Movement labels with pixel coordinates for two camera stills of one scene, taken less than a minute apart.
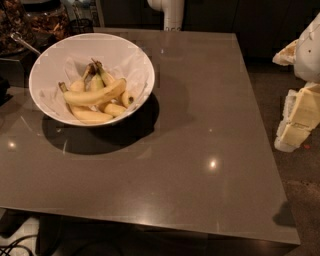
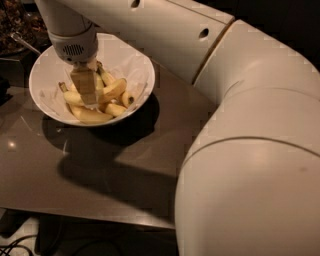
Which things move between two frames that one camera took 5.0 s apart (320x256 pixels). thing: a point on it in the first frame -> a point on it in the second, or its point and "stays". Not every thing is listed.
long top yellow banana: (95, 96) stays
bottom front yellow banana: (87, 116) stays
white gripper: (309, 55) -> (75, 49)
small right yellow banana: (115, 110) stays
